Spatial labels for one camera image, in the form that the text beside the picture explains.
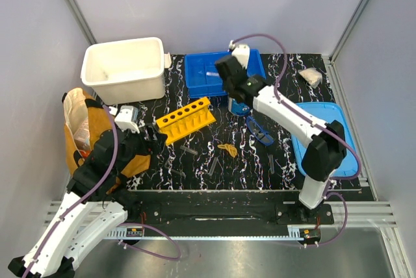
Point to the plastic pipette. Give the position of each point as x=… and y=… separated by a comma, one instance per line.
x=212, y=74

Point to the yellow test tube rack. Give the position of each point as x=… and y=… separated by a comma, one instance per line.
x=185, y=120

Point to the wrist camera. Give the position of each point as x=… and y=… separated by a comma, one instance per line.
x=125, y=118
x=241, y=52

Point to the glass test tube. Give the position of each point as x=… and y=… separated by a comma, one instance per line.
x=189, y=150
x=213, y=167
x=271, y=164

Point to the white gauze in bag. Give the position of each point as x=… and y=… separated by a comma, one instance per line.
x=312, y=76

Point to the tan rubber tubing knot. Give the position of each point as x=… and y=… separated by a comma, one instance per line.
x=231, y=149

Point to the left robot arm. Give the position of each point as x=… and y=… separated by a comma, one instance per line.
x=95, y=203

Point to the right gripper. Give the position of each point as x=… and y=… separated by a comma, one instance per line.
x=242, y=67

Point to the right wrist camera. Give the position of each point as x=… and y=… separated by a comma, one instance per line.
x=241, y=52

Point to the blue safety goggles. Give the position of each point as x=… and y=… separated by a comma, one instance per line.
x=258, y=132

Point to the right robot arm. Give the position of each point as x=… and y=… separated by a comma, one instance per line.
x=323, y=141

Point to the blue compartment tray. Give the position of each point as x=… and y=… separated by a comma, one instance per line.
x=199, y=85

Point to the wrapped tissue paper roll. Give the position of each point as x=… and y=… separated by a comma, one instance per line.
x=238, y=109

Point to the bent glass tube lower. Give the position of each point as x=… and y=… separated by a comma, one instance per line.
x=170, y=168

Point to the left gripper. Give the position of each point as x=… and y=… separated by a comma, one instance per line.
x=151, y=146

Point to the light blue plastic lid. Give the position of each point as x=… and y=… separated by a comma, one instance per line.
x=328, y=112

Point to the white plastic bin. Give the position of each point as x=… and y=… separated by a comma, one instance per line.
x=126, y=71

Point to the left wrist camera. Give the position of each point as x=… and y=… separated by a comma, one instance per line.
x=125, y=118

